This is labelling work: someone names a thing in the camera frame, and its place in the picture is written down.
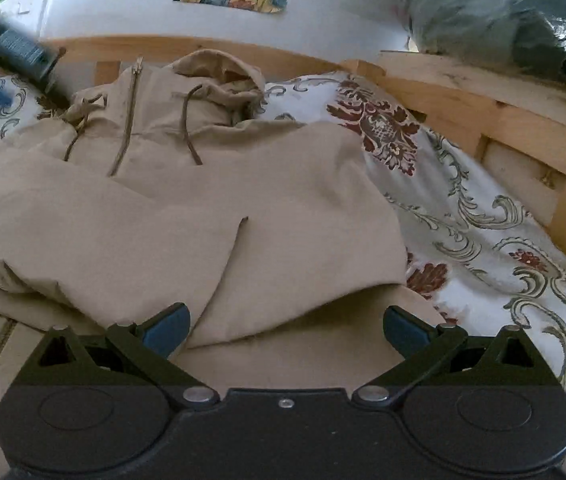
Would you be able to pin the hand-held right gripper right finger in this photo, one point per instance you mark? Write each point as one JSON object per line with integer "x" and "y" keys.
{"x": 403, "y": 332}

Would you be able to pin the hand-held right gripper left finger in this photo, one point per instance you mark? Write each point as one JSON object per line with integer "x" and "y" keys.
{"x": 165, "y": 331}

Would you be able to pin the beige hooded jacket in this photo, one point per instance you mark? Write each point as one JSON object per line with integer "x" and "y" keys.
{"x": 188, "y": 200}

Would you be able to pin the clear plastic bag of clothes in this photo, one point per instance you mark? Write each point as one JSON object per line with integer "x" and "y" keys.
{"x": 503, "y": 15}

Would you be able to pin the floral white bed sheet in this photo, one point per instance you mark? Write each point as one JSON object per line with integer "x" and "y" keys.
{"x": 488, "y": 240}

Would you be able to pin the wooden bed frame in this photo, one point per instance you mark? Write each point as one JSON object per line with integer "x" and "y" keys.
{"x": 513, "y": 110}

